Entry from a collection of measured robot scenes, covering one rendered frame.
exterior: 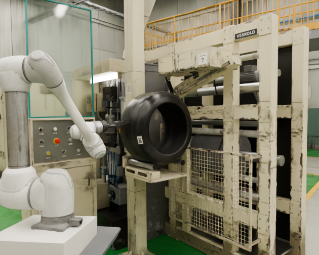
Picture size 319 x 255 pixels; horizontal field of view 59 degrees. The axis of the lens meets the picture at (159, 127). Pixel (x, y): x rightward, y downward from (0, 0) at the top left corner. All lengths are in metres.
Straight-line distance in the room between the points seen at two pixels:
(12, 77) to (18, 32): 10.63
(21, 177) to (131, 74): 1.31
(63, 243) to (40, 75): 0.77
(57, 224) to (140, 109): 0.98
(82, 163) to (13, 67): 1.29
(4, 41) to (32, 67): 10.38
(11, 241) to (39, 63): 0.79
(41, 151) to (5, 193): 0.98
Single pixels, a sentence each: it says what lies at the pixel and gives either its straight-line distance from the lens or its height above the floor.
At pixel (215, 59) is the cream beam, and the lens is 2.19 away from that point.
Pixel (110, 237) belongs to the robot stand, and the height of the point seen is 0.65.
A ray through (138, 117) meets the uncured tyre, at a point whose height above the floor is 1.27.
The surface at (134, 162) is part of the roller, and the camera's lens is 2.29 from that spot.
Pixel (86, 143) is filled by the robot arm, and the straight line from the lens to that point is 1.75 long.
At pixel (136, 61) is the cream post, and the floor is 1.73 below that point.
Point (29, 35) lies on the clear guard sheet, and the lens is 2.52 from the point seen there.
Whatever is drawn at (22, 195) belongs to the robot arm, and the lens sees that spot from 1.53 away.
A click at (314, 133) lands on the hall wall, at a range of 11.00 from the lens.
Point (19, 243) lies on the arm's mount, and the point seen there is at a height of 0.76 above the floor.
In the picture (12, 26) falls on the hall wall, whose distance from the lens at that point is 12.11.
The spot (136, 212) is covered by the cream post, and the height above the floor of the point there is 0.44.
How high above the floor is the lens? 1.30
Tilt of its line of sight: 3 degrees down
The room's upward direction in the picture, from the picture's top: 1 degrees counter-clockwise
